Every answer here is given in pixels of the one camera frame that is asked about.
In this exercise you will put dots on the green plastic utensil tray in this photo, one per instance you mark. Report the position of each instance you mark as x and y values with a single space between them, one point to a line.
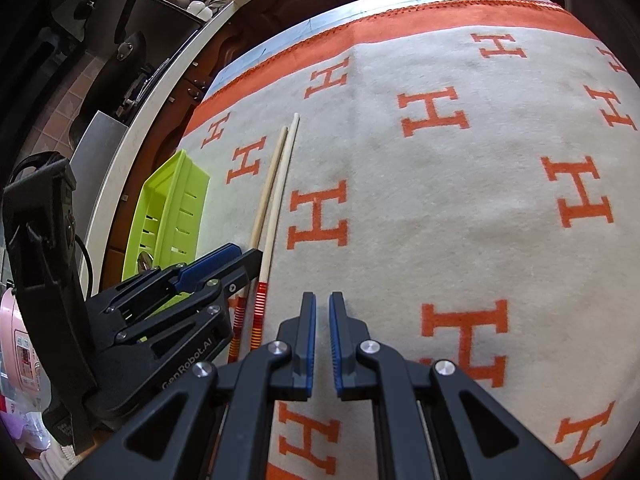
165 200

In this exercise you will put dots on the gas stove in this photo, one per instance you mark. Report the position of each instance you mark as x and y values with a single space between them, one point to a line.
145 80

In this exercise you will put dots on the stainless steel splash panel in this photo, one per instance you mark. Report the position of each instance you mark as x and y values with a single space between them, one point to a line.
97 160

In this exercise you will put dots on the white cups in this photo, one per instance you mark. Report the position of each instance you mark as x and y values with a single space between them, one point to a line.
197 7

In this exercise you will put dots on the orange and white printed blanket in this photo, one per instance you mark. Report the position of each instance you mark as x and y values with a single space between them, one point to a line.
450 260

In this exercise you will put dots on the pink rice cooker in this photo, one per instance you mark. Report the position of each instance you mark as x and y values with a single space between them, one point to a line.
17 340

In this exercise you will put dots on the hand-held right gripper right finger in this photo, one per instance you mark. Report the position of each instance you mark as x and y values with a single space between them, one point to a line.
336 350

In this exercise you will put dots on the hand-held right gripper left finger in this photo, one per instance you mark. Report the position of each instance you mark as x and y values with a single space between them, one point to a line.
310 350

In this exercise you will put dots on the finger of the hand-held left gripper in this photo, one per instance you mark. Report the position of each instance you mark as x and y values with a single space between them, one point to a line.
235 275
210 260

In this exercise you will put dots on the black wok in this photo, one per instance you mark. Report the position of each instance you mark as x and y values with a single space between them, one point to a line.
132 47

